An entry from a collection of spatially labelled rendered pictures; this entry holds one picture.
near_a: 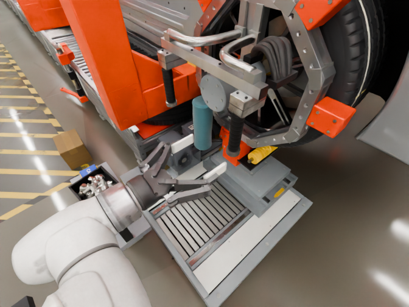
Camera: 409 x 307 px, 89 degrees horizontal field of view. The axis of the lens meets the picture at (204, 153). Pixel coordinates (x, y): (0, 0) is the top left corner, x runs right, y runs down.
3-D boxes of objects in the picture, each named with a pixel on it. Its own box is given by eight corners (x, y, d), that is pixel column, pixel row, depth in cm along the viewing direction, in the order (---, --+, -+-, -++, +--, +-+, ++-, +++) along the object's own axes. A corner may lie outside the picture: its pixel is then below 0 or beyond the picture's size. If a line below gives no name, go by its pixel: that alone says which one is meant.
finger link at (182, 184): (157, 177, 46) (157, 183, 45) (207, 177, 46) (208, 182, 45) (160, 187, 49) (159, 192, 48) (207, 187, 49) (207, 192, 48)
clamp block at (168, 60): (188, 63, 73) (187, 47, 69) (166, 70, 69) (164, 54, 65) (179, 58, 76) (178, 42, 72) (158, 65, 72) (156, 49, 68)
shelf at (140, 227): (152, 229, 82) (151, 226, 79) (111, 259, 74) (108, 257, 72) (108, 165, 104) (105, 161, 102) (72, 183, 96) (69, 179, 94)
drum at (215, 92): (264, 98, 80) (272, 61, 69) (224, 121, 70) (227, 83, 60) (237, 84, 87) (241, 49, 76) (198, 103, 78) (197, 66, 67)
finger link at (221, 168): (202, 176, 47) (205, 178, 47) (224, 161, 50) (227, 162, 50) (202, 183, 49) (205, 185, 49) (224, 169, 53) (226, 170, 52)
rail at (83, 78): (152, 151, 144) (145, 127, 128) (140, 158, 140) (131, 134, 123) (53, 45, 270) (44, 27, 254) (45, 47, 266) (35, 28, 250)
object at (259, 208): (293, 185, 136) (299, 176, 129) (258, 218, 120) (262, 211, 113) (238, 144, 161) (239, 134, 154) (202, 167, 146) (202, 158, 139)
